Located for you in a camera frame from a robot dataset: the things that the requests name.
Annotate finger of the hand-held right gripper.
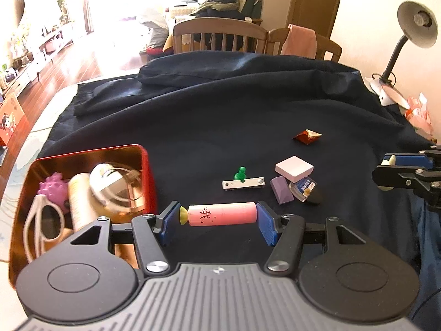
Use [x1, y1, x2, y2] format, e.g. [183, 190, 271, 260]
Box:
[393, 146, 441, 169]
[372, 164, 441, 207]

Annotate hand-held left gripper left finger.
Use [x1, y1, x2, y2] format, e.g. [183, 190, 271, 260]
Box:
[67, 200, 182, 277]

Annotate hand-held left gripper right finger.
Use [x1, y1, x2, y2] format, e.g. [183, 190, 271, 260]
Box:
[256, 202, 371, 277]

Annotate small cream ball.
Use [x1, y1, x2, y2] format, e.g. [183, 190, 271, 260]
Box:
[380, 154, 397, 192]

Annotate purple block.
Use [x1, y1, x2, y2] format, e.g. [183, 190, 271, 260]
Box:
[270, 176, 295, 205]

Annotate silver nail clipper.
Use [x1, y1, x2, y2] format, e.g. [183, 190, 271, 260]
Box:
[221, 177, 266, 191]

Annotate red metal tin box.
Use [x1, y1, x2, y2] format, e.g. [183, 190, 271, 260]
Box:
[7, 144, 158, 283]

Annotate pink cylinder tube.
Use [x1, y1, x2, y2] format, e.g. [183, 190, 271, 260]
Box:
[179, 202, 258, 227]

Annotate small blue packet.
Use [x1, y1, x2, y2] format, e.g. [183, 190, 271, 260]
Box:
[289, 177, 324, 205]

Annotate pink square block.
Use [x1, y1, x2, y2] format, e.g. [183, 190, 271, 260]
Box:
[275, 156, 315, 183]

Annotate round jar with silver lid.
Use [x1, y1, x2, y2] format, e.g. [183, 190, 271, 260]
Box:
[89, 161, 150, 225]

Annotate white and yellow bottle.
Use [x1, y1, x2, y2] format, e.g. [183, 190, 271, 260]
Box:
[67, 173, 104, 231]

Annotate red ingot ornament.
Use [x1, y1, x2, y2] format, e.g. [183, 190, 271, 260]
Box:
[293, 128, 323, 144]

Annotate white sunglasses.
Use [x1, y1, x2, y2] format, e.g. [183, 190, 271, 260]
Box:
[23, 195, 74, 263]

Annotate purple spiky toy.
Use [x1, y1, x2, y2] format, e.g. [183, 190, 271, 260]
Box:
[38, 175, 71, 211]

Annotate orange and pink plastic bag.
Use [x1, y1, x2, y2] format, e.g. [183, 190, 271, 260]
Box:
[404, 93, 435, 137]

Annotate dark blue cloth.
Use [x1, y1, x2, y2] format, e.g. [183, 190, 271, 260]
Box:
[41, 50, 441, 283]

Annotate grey desk lamp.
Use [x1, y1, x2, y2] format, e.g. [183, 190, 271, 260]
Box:
[370, 1, 438, 106]

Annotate wooden dining chair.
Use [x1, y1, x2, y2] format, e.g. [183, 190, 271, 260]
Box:
[173, 17, 268, 55]
[267, 28, 343, 62]

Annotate pink towel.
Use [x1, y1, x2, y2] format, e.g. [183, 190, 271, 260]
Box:
[281, 24, 317, 59]

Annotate brown wooden door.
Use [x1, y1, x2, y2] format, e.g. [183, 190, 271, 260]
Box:
[287, 0, 347, 47]

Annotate orange gift box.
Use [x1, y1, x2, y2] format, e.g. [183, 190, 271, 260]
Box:
[0, 92, 28, 145]

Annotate blue and white bag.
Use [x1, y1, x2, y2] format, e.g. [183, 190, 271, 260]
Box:
[138, 7, 169, 47]

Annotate teal sofa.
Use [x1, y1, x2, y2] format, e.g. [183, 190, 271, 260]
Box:
[165, 0, 264, 25]

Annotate low wooden cabinet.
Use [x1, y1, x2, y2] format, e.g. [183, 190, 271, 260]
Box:
[0, 21, 74, 90]

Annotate pile of dark clothes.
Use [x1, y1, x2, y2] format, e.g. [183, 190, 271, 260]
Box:
[195, 0, 247, 25]

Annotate grey curtain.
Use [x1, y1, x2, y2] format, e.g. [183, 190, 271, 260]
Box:
[83, 0, 95, 35]

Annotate tall green plant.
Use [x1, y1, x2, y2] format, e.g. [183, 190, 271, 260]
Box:
[57, 0, 71, 25]

